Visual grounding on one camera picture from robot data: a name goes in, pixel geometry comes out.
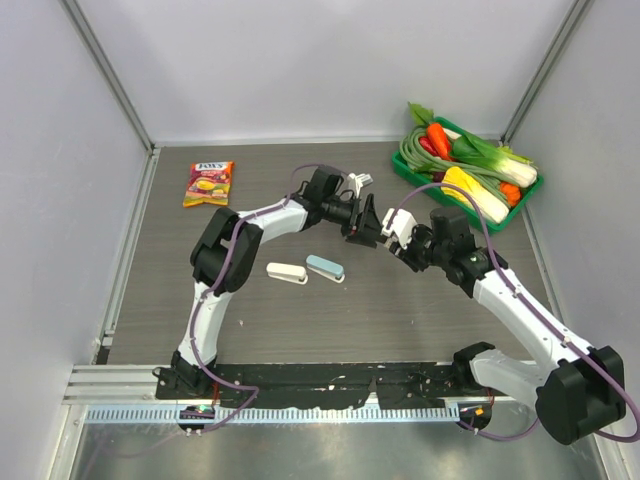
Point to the orange carrot toy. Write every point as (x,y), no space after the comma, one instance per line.
(439,140)

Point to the bok choy toy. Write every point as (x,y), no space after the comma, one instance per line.
(473,150)

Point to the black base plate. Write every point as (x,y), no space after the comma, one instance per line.
(329,386)

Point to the small orange tomato toy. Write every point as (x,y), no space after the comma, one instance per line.
(512,193)

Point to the napa cabbage toy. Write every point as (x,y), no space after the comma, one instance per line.
(463,187)

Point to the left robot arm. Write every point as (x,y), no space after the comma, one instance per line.
(225,253)

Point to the red pepper toy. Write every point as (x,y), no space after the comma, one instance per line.
(427,145)

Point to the candy bag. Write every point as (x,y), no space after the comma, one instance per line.
(209,183)

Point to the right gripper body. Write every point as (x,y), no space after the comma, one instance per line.
(419,251)

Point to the green long beans bundle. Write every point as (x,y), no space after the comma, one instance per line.
(421,161)

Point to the green plastic tray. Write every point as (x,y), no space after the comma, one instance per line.
(452,131)

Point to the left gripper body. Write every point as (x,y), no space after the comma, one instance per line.
(355,210)

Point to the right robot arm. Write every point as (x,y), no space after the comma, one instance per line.
(574,388)

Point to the purple onion toy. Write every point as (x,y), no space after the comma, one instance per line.
(438,177)

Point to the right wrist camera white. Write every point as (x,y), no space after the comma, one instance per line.
(397,227)

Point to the blue white stapler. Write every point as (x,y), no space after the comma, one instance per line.
(326,268)

